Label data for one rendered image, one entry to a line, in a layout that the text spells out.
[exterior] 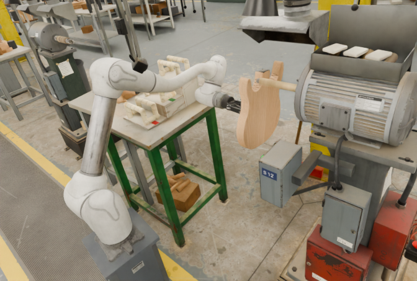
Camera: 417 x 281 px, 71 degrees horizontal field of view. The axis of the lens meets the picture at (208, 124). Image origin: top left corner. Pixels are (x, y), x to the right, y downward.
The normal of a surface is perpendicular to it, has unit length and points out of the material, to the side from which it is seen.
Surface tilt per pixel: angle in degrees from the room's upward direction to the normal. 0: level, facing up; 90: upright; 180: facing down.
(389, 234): 90
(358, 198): 0
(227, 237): 0
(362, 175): 90
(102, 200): 6
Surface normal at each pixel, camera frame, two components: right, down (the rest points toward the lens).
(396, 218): -0.14, -0.84
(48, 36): 0.62, 0.29
